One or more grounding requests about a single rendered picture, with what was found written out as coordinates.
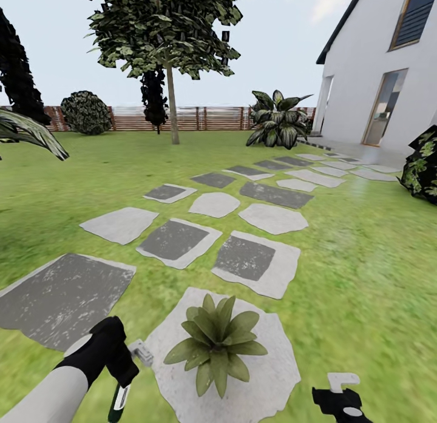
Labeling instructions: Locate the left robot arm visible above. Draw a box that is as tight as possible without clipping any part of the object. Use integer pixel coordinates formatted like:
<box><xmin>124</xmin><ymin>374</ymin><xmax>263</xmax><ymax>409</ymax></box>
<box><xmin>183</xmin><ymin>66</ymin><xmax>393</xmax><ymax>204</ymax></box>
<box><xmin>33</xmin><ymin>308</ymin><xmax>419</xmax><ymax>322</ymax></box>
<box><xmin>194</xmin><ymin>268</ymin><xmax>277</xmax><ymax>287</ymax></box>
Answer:
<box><xmin>0</xmin><ymin>316</ymin><xmax>154</xmax><ymax>423</ymax></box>

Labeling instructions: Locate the insectifuge atomizer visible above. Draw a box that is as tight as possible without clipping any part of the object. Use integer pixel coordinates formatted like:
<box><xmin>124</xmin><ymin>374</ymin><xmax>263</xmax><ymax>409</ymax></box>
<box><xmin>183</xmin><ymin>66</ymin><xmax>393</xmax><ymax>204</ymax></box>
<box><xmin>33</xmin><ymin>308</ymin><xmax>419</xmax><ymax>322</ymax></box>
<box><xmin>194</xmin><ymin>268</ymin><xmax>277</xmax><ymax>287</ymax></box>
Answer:
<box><xmin>107</xmin><ymin>383</ymin><xmax>130</xmax><ymax>423</ymax></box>

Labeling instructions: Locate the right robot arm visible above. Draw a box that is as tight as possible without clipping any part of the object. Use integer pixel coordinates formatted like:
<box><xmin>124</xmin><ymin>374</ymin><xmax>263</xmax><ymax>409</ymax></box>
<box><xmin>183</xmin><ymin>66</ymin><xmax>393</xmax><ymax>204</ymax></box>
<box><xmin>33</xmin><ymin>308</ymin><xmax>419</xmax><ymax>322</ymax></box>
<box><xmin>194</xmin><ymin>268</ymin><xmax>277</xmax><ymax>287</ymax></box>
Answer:
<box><xmin>312</xmin><ymin>373</ymin><xmax>372</xmax><ymax>423</ymax></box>

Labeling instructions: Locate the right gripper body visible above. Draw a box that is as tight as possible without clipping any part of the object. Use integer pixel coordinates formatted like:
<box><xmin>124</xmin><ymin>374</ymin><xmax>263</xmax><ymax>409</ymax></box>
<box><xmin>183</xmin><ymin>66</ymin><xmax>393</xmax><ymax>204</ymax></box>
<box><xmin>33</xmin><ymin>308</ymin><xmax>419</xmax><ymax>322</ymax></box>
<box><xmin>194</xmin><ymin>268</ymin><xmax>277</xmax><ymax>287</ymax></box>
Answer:
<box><xmin>317</xmin><ymin>389</ymin><xmax>362</xmax><ymax>415</ymax></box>

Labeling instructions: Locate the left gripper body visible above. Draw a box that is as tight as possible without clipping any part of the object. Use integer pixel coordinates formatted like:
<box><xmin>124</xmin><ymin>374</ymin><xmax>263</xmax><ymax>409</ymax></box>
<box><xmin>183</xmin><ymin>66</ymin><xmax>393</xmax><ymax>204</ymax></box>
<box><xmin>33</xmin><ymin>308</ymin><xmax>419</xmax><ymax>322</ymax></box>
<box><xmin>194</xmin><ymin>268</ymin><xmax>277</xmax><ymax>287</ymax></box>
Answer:
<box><xmin>106</xmin><ymin>347</ymin><xmax>139</xmax><ymax>388</ymax></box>

